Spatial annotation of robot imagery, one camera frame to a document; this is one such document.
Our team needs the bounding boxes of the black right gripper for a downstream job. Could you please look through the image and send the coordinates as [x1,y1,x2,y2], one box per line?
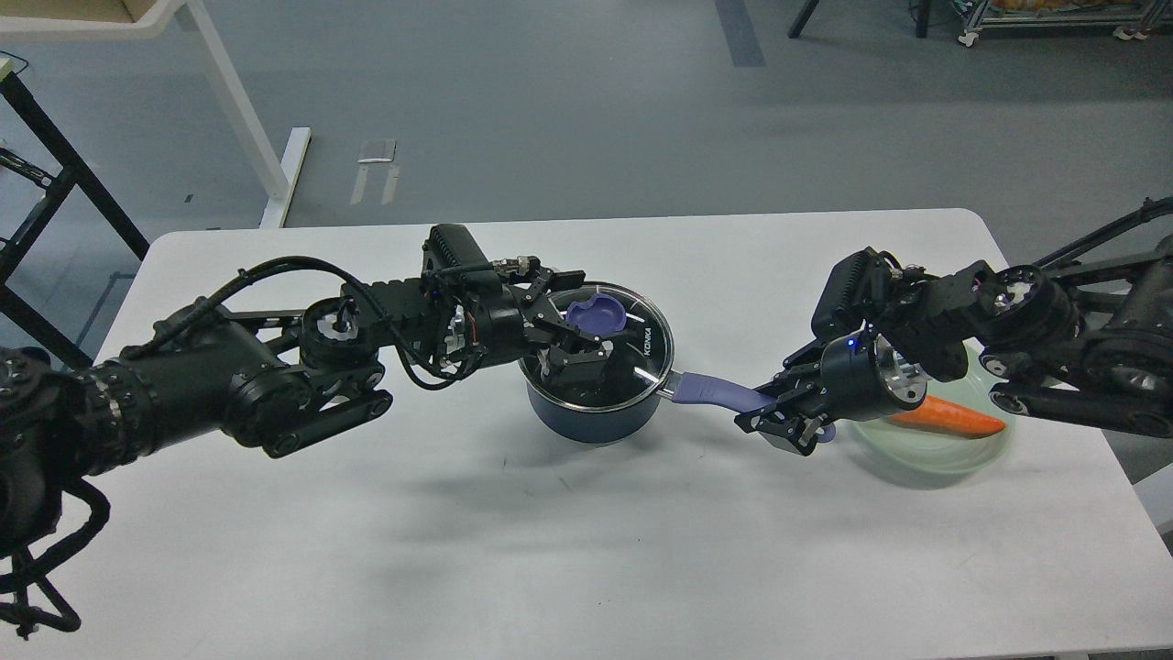
[735,333,927,457]

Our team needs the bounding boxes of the white desk frame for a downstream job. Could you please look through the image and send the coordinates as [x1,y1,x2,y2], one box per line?
[1,1,312,229]

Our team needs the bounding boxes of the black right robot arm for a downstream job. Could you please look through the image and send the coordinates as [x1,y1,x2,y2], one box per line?
[735,197,1172,456]

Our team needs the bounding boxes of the pale green plate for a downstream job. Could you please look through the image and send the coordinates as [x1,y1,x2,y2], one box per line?
[838,342,1013,478]

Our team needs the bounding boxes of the glass lid with purple knob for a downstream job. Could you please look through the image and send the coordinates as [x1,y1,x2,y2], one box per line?
[520,281,674,413]

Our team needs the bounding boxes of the black metal stand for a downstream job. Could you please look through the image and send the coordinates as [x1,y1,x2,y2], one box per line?
[1,56,149,370]

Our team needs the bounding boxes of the orange toy carrot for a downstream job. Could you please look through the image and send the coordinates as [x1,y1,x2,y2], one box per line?
[884,394,1008,438]

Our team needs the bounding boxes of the metal wheeled cart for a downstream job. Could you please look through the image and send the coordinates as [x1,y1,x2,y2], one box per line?
[950,1,1169,49]

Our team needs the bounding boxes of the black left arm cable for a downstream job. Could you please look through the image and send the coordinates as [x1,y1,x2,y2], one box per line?
[118,256,487,392]

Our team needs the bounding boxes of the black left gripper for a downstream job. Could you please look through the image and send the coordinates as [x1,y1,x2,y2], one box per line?
[440,266,628,388]

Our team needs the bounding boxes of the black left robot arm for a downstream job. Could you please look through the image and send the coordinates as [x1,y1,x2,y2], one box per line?
[1,223,628,638]

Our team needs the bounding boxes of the blue saucepan with handle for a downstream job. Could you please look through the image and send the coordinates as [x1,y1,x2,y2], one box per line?
[520,283,838,447]

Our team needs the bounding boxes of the black chair leg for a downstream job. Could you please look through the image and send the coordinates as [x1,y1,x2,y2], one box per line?
[786,0,934,40]

